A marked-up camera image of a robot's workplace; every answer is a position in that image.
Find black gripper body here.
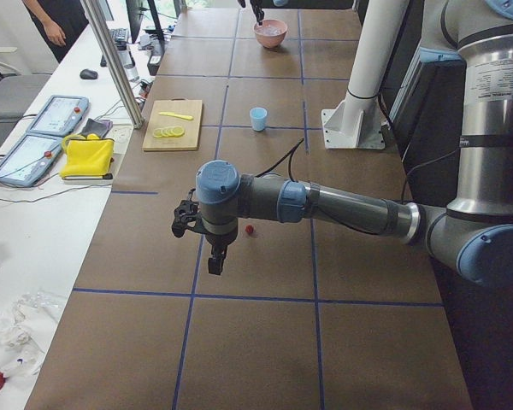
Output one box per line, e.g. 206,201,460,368
202,218,237,256

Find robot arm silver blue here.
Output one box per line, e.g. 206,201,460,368
193,1,513,287

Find pile of clear ice cubes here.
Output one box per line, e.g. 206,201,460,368
255,24,282,37

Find light blue plastic cup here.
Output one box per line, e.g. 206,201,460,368
249,107,268,132

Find pink bowl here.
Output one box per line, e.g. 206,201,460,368
253,19,288,49

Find wooden cutting board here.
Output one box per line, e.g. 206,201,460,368
142,100,203,152

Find lemon slice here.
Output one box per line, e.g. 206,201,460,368
152,128,165,138

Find yellow plastic knife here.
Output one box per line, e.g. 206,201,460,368
158,111,194,120

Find clear water bottle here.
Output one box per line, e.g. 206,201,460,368
116,42,139,82

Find yellow cloth bag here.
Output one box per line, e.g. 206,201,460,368
59,133,115,179

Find white pillar with base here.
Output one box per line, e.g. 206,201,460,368
321,0,409,149

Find black computer mouse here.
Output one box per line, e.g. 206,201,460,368
80,68,98,80

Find person in black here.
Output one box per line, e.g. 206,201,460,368
22,0,88,63

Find upper teach pendant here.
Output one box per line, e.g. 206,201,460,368
27,95,90,137

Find teach pendant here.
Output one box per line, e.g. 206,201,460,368
27,95,90,137
0,132,62,188

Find lower teach pendant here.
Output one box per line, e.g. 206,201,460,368
0,132,62,188

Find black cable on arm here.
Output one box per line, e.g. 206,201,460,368
254,137,305,182

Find aluminium frame post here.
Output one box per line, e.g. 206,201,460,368
80,0,144,129

